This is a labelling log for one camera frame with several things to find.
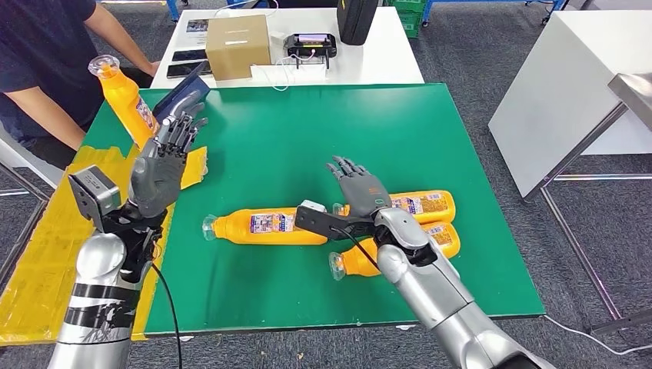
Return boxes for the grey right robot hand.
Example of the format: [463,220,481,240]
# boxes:
[325,155,393,219]

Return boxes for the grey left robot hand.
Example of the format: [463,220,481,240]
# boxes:
[129,101,209,219]

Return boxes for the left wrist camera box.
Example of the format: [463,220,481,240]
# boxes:
[67,165,122,234]

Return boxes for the steel frame table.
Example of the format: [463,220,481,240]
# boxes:
[523,71,652,337]

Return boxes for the white flat box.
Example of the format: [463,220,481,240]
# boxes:
[249,63,328,82]

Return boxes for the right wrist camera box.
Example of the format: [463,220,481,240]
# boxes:
[294,199,375,241]

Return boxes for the large white side table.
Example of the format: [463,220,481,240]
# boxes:
[487,10,652,200]

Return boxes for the black smartphone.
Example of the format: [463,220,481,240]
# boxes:
[171,48,208,62]
[165,60,210,79]

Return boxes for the green table mat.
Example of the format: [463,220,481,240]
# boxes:
[84,82,547,337]

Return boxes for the white cable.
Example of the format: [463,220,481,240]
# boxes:
[212,0,280,18]
[544,314,652,357]
[257,53,317,93]

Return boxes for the dark blue box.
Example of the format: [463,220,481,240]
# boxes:
[151,61,211,123]

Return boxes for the green plastic crate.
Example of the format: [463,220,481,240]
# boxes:
[384,0,424,39]

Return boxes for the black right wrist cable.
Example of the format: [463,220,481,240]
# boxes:
[333,226,383,274]

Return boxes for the yellow taped sheet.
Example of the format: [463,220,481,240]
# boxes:
[0,145,209,347]

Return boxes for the black zip case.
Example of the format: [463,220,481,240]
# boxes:
[336,0,381,46]

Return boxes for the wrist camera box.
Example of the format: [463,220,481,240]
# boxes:
[294,199,375,241]
[67,165,122,234]

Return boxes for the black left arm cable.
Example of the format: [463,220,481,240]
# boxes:
[151,262,185,369]

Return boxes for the white chair seat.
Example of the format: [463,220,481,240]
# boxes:
[0,125,65,191]

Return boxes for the person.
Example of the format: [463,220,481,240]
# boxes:
[0,0,161,171]

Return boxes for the black controller with screen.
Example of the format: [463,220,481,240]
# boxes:
[283,32,338,70]

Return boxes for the orange bottle with clear cap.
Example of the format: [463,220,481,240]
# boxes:
[328,221,462,282]
[201,207,331,247]
[88,54,160,152]
[332,189,457,226]

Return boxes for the brown cardboard box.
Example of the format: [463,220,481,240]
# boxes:
[205,14,272,81]

